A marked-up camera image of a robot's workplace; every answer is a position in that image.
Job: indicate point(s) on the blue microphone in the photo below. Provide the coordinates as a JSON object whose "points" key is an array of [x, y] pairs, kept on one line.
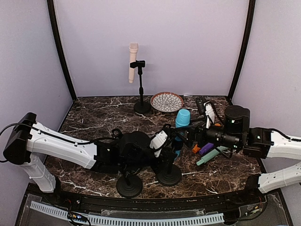
{"points": [[182, 120]]}

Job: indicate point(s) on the black corner post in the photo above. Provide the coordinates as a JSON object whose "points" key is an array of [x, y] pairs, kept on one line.
{"points": [[243, 49], [59, 49]]}

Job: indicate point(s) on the left black corner post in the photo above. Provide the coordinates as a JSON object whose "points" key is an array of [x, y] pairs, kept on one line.
{"points": [[59, 49]]}

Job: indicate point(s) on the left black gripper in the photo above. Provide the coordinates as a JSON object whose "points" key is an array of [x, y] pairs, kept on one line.
{"points": [[166, 160]]}

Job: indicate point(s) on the mint green microphone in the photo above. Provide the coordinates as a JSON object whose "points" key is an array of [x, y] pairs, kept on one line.
{"points": [[210, 155]]}

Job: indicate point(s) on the black stand of blue microphone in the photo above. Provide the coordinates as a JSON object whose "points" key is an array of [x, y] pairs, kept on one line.
{"points": [[169, 173]]}

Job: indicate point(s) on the orange microphone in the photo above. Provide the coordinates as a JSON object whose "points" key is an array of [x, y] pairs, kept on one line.
{"points": [[196, 148]]}

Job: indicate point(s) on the purple microphone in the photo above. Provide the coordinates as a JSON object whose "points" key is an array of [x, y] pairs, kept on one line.
{"points": [[206, 148]]}

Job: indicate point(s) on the black stand of purple microphone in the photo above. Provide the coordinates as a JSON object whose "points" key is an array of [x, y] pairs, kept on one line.
{"points": [[129, 185]]}

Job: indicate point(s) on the beige microphone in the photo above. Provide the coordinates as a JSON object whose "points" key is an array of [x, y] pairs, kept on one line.
{"points": [[133, 50]]}

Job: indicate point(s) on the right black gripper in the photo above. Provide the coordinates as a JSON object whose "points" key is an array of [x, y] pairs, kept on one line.
{"points": [[193, 134]]}

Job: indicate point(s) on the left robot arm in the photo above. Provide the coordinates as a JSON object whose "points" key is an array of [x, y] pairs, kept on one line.
{"points": [[121, 153]]}

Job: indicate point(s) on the black front frame rail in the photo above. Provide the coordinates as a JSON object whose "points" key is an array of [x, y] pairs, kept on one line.
{"points": [[221, 202]]}

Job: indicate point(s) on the right black corner post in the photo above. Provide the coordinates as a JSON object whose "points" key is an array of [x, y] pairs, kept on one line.
{"points": [[243, 49]]}

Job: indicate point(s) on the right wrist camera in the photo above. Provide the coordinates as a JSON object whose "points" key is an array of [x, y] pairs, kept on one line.
{"points": [[205, 109]]}

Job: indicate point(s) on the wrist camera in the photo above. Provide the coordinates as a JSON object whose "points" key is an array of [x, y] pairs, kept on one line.
{"points": [[205, 109], [159, 140]]}

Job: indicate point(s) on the black stand of beige microphone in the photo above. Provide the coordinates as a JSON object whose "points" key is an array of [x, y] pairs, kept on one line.
{"points": [[141, 106]]}

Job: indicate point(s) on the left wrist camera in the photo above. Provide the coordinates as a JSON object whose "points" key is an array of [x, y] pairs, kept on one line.
{"points": [[159, 140]]}

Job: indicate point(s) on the floral patterned ceramic plate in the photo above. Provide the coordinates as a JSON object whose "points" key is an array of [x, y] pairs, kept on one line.
{"points": [[167, 102]]}

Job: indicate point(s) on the black stand of orange microphone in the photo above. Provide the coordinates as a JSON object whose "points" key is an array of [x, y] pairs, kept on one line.
{"points": [[116, 133]]}

